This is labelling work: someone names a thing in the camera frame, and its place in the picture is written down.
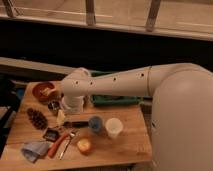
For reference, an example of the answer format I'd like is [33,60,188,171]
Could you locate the grey folded cloth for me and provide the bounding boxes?
[21,141,50,163]

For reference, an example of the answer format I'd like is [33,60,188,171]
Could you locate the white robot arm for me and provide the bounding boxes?
[60,63,213,171]

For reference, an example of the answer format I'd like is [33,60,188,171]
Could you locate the blue cup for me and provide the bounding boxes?
[88,116,103,134]

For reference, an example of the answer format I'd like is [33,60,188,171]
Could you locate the silver spoon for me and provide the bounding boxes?
[59,132,77,160]

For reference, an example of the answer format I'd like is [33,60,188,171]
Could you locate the green plastic bin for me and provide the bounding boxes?
[89,70,144,107]

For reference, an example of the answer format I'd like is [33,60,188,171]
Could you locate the small black tray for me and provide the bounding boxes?
[43,128,59,142]

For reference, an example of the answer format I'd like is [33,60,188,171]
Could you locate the small metal cup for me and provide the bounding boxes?
[48,101,60,116]

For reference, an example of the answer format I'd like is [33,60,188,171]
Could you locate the yellow object in bowl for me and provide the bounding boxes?
[41,88,56,97]

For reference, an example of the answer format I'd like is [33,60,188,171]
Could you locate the pine cone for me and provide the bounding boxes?
[27,108,48,130]

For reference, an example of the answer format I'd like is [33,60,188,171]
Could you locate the orange bowl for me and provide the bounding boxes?
[32,82,60,103]

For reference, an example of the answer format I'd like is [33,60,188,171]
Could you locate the orange fruit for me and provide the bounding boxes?
[77,138,92,155]

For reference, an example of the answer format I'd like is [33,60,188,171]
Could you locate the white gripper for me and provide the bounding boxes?
[56,96,84,126]

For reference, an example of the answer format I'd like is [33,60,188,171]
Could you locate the white cup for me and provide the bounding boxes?
[105,118,123,138]

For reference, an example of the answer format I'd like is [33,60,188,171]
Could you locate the orange handled utensil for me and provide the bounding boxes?
[47,132,69,158]

